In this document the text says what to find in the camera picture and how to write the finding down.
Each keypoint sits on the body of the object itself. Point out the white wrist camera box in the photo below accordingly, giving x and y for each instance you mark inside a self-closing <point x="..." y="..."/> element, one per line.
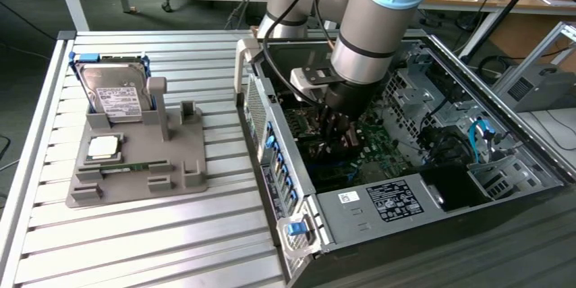
<point x="303" y="82"/>

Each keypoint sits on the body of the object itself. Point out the black caster wheel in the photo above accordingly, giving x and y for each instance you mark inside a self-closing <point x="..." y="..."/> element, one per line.
<point x="167" y="6"/>

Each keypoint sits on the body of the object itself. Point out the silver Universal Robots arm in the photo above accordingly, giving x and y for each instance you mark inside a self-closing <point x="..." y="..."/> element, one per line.
<point x="369" y="25"/>

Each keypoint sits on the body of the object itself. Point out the grey computer tower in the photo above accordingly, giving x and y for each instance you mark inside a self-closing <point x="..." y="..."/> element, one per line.
<point x="541" y="92"/>

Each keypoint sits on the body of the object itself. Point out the silver chipset heatsink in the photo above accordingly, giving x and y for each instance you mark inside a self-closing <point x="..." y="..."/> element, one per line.
<point x="378" y="171"/>

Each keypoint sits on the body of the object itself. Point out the black stand pole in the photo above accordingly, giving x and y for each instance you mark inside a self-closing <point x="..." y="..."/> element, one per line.
<point x="503" y="15"/>

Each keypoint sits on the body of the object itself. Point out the green motherboard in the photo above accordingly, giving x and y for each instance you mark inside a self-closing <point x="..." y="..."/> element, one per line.
<point x="383" y="153"/>

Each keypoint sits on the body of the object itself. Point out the hard disk in blue carrier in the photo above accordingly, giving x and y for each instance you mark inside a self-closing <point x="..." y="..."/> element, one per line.
<point x="117" y="92"/>

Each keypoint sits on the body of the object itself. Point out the perforated metal drive cage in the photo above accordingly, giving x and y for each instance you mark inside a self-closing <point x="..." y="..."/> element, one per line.
<point x="433" y="99"/>

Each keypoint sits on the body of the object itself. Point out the blue case latch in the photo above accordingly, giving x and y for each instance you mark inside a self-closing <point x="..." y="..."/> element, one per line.
<point x="297" y="229"/>

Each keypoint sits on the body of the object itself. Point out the open grey PC case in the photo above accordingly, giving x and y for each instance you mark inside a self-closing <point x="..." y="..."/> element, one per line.
<point x="254" y="109"/>

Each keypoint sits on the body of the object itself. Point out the grey power supply unit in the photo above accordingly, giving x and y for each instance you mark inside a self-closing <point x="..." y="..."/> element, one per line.
<point x="361" y="217"/>

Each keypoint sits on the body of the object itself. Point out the green RAM stick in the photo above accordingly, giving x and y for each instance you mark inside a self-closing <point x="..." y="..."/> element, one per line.
<point x="126" y="167"/>

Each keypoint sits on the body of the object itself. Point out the grey plastic parts rack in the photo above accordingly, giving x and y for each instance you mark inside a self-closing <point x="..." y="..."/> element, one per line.
<point x="135" y="153"/>

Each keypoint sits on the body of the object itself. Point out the white side table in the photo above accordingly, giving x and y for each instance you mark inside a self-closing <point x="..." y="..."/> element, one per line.
<point x="563" y="122"/>

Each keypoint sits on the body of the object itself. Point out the silver CPU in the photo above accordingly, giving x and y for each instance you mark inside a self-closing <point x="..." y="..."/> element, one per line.
<point x="105" y="148"/>

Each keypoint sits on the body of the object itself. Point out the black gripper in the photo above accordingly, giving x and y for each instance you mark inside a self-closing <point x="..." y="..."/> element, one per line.
<point x="351" y="99"/>

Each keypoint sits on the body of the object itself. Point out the grey metal disk bay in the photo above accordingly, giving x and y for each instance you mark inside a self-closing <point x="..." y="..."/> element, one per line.
<point x="499" y="180"/>

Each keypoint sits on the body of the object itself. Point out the aluminium profile frame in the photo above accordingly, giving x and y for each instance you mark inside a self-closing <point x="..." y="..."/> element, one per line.
<point x="547" y="40"/>

